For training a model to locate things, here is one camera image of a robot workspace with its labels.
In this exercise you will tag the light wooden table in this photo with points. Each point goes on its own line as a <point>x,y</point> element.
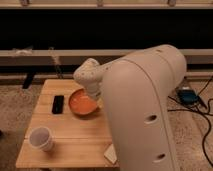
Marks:
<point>79,142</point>

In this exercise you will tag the wooden wall rail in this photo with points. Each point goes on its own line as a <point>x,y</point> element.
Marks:
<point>194,56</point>

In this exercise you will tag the orange ceramic bowl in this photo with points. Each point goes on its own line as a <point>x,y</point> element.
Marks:
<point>81,104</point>

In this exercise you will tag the small beige block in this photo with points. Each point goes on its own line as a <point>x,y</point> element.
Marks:
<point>110,154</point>

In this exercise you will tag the black power adapter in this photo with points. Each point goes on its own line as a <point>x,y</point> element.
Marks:
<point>187,96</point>

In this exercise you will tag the black rectangular remote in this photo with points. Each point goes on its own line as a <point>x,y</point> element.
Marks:
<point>58,103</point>

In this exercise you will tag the white paper cup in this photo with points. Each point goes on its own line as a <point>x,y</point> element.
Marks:
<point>40,138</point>

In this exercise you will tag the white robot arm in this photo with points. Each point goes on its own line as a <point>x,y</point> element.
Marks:
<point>134,91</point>

